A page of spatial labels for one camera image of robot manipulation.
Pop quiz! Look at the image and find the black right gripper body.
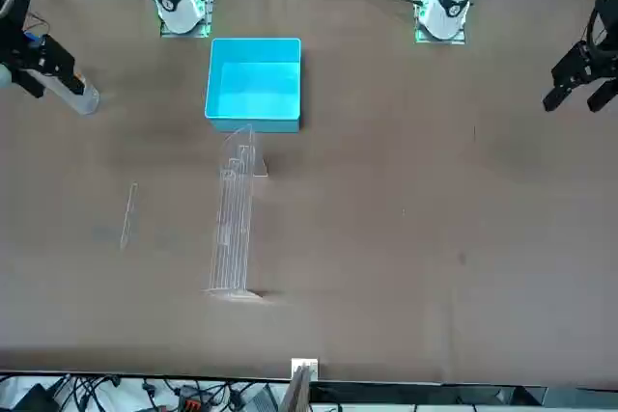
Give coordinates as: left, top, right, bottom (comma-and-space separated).
0, 0, 45, 74

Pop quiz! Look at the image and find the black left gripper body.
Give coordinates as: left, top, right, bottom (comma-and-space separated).
585, 0, 618, 78

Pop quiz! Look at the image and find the thin clear thermometer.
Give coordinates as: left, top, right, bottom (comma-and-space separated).
119, 182, 139, 251

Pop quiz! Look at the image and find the clear acrylic tiered rack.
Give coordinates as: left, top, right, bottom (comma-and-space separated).
201, 124, 270, 305

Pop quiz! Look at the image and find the clear bottle with blue cap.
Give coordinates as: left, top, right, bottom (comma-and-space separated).
60, 71, 101, 117

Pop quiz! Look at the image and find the blue plastic bin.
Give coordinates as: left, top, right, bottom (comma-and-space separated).
204, 37, 303, 134

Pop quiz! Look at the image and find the long black bar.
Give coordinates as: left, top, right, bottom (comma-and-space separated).
308, 381, 549, 406

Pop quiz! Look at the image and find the power strip with red switches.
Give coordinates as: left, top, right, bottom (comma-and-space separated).
172, 385, 203, 412

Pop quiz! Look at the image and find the camera stand post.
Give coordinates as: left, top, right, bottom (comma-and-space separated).
281, 364, 314, 412

